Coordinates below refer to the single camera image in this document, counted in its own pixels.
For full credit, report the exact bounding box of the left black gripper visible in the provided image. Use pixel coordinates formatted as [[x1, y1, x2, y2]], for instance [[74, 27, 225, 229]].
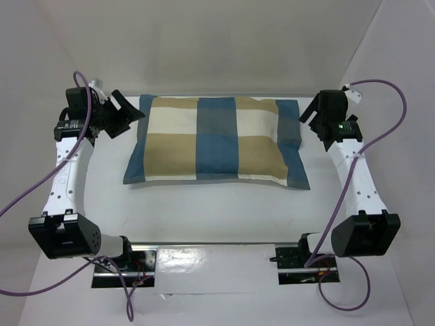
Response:
[[89, 90, 145, 139]]

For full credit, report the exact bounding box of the blue beige checked pillowcase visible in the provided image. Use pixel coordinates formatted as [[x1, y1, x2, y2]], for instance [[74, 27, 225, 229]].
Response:
[[123, 94, 310, 190]]

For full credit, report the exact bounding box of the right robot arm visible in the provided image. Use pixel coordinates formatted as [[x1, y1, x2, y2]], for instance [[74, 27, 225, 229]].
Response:
[[296, 88, 401, 267]]

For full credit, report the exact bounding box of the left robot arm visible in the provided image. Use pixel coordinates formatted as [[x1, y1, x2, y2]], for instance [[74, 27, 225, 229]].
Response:
[[29, 86, 144, 271]]

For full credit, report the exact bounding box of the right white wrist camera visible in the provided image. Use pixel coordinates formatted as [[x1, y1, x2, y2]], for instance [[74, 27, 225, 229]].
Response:
[[342, 84, 362, 105]]

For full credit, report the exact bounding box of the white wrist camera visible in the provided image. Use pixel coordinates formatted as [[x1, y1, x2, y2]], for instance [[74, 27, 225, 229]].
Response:
[[88, 78, 107, 104], [342, 84, 362, 105]]

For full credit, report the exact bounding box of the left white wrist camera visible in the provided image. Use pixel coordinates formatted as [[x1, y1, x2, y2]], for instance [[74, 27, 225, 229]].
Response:
[[88, 78, 107, 104]]

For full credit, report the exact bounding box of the aluminium rail front edge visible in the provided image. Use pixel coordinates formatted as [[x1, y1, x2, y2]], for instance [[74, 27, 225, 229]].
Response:
[[130, 242, 298, 248]]

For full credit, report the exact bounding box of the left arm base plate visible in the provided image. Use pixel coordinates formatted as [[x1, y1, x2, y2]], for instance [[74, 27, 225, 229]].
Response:
[[91, 244, 158, 289]]

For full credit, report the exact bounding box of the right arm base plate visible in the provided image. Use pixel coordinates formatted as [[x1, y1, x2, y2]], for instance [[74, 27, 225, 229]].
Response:
[[268, 247, 341, 285]]

